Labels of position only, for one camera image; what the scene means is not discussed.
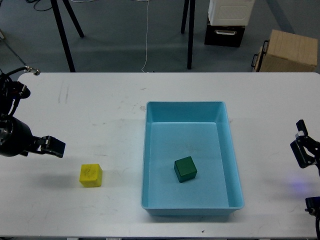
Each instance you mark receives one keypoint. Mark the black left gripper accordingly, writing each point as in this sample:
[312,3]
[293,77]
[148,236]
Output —
[16,137]

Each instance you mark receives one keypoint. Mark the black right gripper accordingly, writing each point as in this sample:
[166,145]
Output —
[305,149]

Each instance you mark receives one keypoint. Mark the yellow wooden block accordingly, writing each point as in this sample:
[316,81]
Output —
[91,175]

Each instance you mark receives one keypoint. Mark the green wooden block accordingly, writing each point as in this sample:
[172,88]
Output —
[185,169]

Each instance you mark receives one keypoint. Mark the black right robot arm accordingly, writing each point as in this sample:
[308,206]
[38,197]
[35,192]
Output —
[313,208]

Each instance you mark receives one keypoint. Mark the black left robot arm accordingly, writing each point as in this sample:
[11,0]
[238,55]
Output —
[12,92]

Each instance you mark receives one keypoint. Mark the white plastic appliance box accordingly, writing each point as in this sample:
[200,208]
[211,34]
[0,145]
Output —
[230,12]

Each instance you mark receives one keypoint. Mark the blue plastic bin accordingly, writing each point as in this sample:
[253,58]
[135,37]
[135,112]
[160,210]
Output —
[175,130]

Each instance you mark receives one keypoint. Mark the black storage crate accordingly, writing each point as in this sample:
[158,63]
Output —
[224,36]

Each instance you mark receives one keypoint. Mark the black right table legs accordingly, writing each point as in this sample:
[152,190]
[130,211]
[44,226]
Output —
[189,11]

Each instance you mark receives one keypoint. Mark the wooden box with handles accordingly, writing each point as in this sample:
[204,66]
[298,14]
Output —
[286,52]

